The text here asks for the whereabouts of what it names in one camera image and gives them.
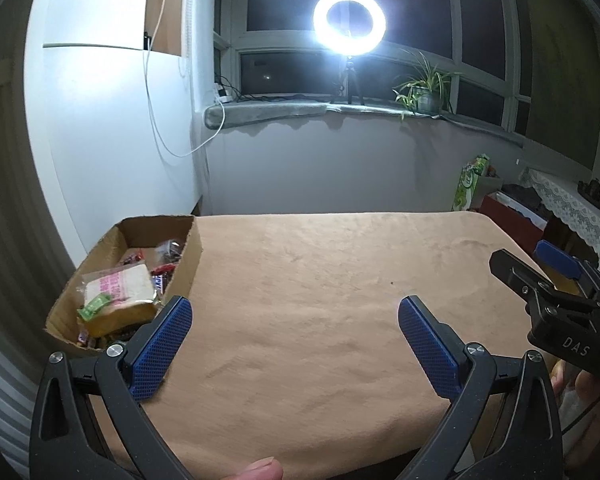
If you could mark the red box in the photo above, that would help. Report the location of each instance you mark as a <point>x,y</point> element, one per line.
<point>505,220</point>

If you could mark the potted spider plant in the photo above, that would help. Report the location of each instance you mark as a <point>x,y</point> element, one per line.
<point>425,100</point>

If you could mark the white cabinet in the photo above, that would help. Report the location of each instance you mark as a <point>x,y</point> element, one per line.
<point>105,135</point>

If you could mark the person's right hand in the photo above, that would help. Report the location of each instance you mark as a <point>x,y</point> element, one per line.
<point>595,387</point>

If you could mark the green candy packet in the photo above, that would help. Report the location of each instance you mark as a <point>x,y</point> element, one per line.
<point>94,306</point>

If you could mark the white window frame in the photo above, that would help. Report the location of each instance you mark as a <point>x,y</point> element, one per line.
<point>270,40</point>

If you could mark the large brown chocolate bar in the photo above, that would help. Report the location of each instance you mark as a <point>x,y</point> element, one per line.
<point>162,277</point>

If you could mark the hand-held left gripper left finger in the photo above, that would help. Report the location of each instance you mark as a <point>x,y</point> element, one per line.
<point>165,347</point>

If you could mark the person's left hand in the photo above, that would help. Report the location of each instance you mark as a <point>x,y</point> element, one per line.
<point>260,470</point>

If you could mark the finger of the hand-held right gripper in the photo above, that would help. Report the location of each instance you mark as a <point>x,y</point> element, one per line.
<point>517,272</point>
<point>560,259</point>

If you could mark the green printed bag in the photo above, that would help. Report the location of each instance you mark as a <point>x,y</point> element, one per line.
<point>467,185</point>

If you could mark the red dark cake packet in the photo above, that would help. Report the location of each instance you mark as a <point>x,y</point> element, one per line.
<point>170,250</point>

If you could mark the dark figurine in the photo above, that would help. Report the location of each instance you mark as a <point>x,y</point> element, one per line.
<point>592,192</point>

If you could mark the grey windowsill padding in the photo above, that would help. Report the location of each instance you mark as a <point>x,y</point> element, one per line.
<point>265,112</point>

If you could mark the cardboard box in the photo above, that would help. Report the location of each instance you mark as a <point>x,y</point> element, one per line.
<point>190,260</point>

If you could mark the white lace cloth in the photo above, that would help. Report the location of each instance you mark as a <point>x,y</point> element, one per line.
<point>565,200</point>

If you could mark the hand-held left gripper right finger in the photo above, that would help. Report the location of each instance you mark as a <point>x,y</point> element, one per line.
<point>430,350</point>

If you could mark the black tripod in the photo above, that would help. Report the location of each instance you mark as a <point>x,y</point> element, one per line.
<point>351,80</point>

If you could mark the sliced bread packet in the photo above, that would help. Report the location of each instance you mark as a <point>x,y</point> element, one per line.
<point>125,285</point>

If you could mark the white power strip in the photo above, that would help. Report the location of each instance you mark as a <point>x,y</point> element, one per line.
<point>223,94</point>

